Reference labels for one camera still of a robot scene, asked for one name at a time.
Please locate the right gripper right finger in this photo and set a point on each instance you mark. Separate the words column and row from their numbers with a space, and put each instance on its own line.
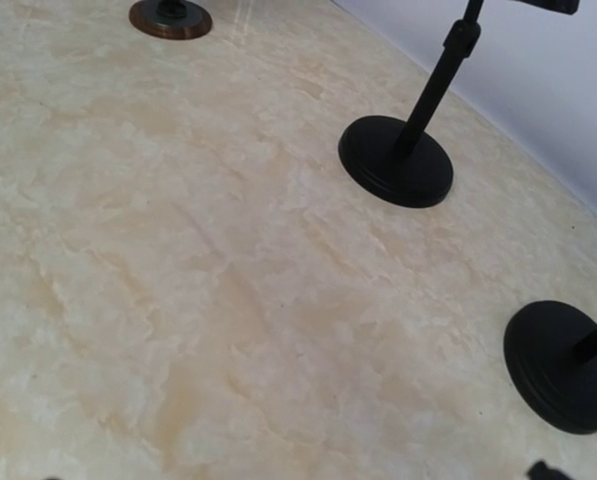
column 542, row 471

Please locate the folding plate phone stand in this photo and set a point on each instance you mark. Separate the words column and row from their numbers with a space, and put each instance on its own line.
column 171, row 20

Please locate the black pole phone stand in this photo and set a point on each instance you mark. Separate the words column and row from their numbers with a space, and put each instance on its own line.
column 550, row 350
column 396, row 160

